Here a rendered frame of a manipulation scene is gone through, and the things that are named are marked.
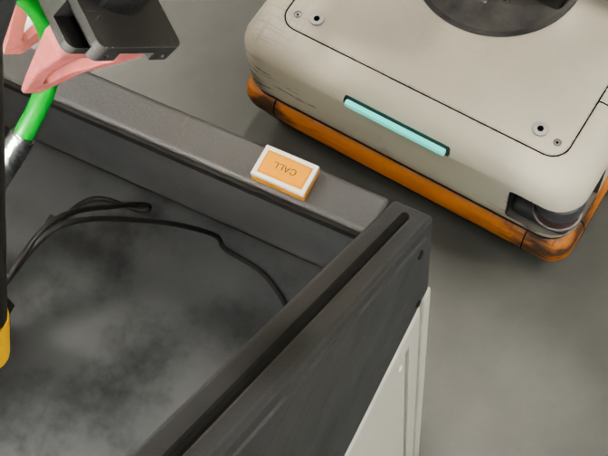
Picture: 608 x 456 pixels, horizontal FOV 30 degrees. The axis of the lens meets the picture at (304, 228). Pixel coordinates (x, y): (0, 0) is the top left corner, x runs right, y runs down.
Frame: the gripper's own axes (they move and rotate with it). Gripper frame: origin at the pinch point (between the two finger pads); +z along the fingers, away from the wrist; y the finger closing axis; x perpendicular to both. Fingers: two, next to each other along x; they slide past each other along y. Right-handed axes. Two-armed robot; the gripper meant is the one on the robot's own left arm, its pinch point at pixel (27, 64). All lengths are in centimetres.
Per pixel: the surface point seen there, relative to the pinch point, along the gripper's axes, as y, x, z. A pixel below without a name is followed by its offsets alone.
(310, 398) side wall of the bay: 26.0, 11.1, 1.3
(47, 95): 1.7, 1.4, 1.0
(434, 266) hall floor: 7, 117, 55
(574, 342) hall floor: 29, 123, 42
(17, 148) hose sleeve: 3.2, 0.8, 5.1
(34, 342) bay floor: 7.7, 18.2, 34.1
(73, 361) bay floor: 11.0, 19.5, 31.8
